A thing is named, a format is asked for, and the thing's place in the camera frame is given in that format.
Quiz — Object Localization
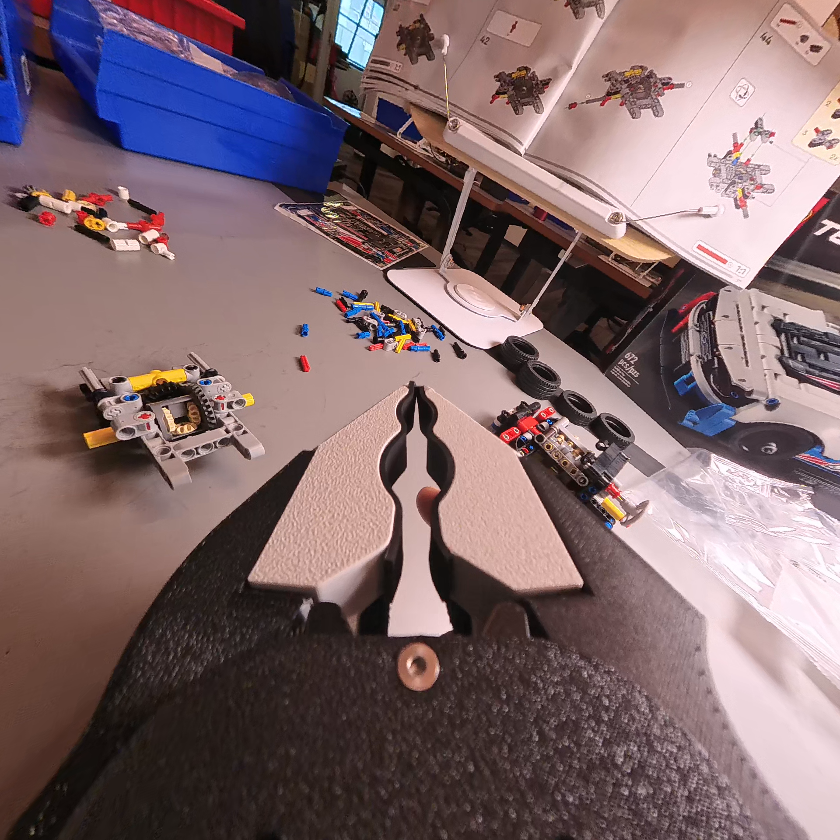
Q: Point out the pile of blue yellow lego pins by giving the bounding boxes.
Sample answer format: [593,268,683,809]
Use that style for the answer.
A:
[315,287,468,364]

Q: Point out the open lego instruction manual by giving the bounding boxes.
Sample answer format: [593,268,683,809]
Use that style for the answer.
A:
[360,0,840,290]

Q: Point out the pile of red white lego connectors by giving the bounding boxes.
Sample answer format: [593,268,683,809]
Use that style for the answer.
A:
[10,185,177,261]

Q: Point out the black lego car chassis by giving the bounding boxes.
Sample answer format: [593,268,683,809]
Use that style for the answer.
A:
[492,400,651,530]

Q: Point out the red plastic bin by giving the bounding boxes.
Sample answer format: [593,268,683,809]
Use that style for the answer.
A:
[112,0,247,56]

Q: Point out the grey lego gearbox assembly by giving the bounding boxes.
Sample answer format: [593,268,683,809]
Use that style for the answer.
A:
[80,353,265,490]

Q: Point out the clear plastic bag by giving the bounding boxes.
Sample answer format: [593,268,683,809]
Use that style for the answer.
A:
[623,449,840,664]

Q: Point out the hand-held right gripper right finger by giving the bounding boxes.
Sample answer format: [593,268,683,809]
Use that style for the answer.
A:
[417,384,585,636]

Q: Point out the blue plastic bin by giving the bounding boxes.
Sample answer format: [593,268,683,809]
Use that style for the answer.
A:
[0,0,35,147]
[50,0,349,196]

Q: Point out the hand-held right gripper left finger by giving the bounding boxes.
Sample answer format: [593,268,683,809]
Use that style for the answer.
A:
[247,382,420,636]

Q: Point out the clear bags of lego parts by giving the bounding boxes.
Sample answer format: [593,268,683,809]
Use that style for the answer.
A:
[92,0,296,102]

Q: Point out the wooden work table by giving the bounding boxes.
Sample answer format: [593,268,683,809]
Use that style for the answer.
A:
[325,97,680,299]

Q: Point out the lego instruction booklet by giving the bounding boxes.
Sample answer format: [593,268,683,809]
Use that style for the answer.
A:
[274,200,429,271]

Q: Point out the lego set box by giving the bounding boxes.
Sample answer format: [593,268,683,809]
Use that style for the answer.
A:
[604,190,840,500]

